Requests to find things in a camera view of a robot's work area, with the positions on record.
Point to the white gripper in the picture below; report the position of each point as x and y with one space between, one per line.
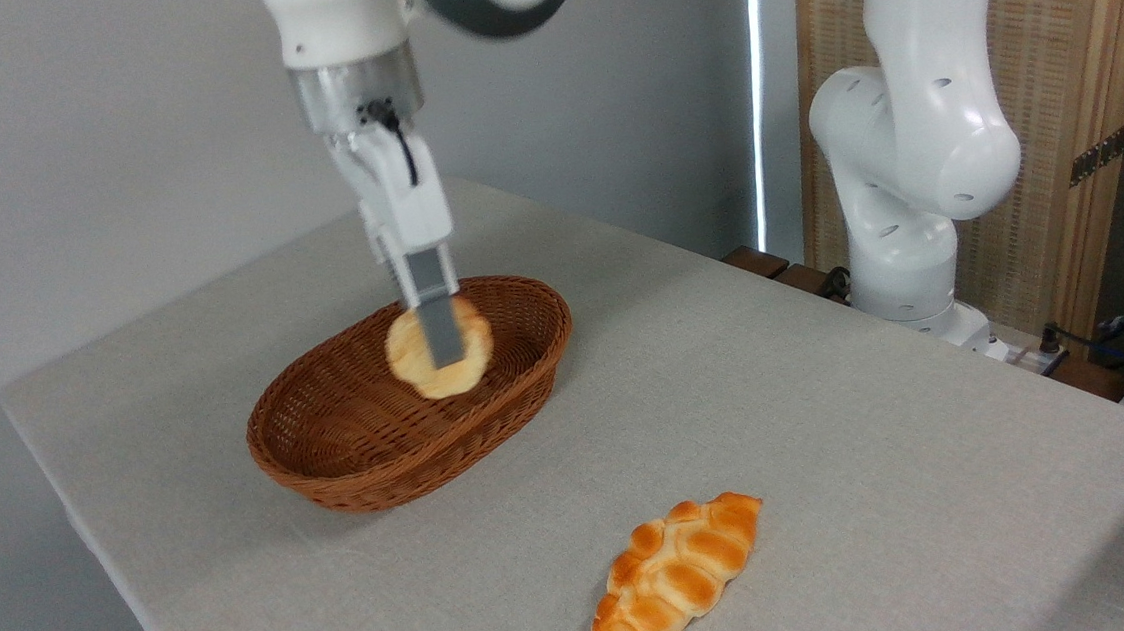
403 203

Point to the round pale bread bun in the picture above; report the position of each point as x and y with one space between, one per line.
407 360

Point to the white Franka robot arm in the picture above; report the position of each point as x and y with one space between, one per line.
929 136

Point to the braided golden bread loaf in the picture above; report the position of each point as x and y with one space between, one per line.
678 577

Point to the brown oval wicker basket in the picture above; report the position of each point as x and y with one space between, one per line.
373 461

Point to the grey tablecloth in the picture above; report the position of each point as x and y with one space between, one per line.
834 455

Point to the white power strip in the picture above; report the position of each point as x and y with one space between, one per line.
1024 357

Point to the wooden woven folding screen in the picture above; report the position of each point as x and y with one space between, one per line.
1053 56

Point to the dark metal screen hinge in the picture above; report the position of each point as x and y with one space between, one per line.
1099 156

